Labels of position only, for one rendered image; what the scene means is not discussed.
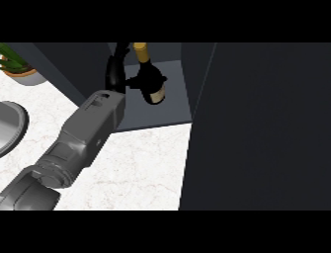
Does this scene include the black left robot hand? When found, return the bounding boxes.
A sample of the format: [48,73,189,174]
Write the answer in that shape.
[104,42,148,95]

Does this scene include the dark grey cabinet door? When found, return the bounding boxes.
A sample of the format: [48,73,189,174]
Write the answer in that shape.
[176,42,331,211]

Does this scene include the dark grey cabinet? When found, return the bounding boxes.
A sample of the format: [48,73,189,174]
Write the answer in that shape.
[6,42,218,133]

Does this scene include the green potted plant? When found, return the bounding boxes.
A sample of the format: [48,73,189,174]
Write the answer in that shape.
[0,42,49,87]

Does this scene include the dark wine bottle gold top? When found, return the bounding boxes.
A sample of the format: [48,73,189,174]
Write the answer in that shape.
[132,42,169,106]

